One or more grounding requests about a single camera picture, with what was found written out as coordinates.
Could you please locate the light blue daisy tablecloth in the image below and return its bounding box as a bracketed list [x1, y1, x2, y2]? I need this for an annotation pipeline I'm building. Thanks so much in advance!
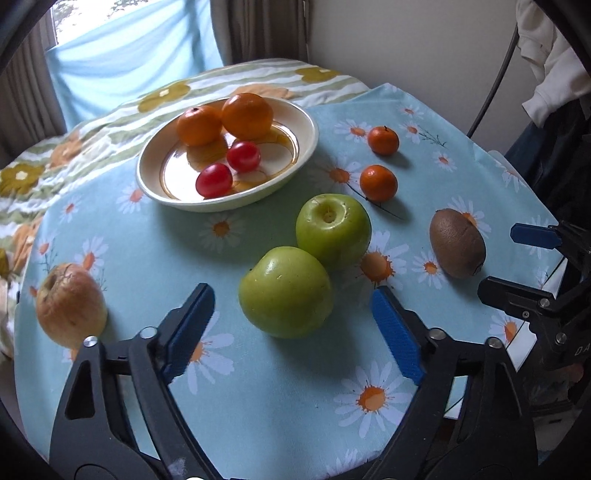
[13, 83, 574, 480]

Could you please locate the small mandarin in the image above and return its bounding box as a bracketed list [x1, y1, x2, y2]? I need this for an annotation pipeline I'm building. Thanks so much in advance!
[368, 126, 400, 156]
[359, 165, 398, 202]

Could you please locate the light blue cloth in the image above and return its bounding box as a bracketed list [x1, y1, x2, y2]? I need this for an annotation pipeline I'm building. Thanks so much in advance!
[45, 0, 228, 136]

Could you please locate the yellow-red wrinkled apple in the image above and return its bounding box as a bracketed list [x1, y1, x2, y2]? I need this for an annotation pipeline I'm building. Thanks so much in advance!
[36, 263, 109, 350]

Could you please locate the brown kiwi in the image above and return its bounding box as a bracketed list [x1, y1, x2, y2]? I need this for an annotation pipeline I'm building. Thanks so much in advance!
[429, 208, 487, 280]

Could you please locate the striped floral blanket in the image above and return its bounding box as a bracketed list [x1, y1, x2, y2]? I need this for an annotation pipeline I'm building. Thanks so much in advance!
[0, 57, 370, 363]

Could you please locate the green apple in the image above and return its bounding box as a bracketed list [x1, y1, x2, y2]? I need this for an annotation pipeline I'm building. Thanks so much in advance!
[295, 193, 373, 270]
[238, 246, 335, 339]

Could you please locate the large orange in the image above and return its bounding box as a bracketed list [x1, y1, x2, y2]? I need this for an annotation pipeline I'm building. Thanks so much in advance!
[177, 105, 225, 147]
[222, 93, 274, 140]

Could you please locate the white garment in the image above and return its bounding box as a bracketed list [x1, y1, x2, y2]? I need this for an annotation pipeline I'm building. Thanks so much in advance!
[514, 0, 591, 129]

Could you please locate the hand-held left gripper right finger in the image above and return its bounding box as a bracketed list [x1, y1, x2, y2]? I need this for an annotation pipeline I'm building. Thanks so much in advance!
[370, 285, 540, 480]

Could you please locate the red cherry tomato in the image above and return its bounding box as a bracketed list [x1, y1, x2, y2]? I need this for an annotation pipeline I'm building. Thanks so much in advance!
[226, 140, 262, 173]
[195, 163, 233, 199]

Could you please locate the dark metal tube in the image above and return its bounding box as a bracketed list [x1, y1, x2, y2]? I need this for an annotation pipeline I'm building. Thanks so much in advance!
[466, 22, 520, 139]

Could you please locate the brown curtain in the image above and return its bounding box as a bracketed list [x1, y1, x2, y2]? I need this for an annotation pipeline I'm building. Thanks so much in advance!
[0, 18, 69, 164]
[210, 0, 320, 66]

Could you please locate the cream ceramic bowl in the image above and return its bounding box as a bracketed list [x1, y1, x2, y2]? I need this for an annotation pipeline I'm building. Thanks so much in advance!
[135, 96, 320, 213]

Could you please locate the dark clothing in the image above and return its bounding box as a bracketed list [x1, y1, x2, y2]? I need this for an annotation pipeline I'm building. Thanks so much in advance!
[503, 99, 591, 232]

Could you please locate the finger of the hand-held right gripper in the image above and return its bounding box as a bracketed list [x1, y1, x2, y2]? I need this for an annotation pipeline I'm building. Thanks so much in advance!
[477, 275, 583, 342]
[510, 220, 591, 274]

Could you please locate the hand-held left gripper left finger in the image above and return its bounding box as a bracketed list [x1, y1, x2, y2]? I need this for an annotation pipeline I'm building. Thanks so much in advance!
[48, 282, 223, 480]

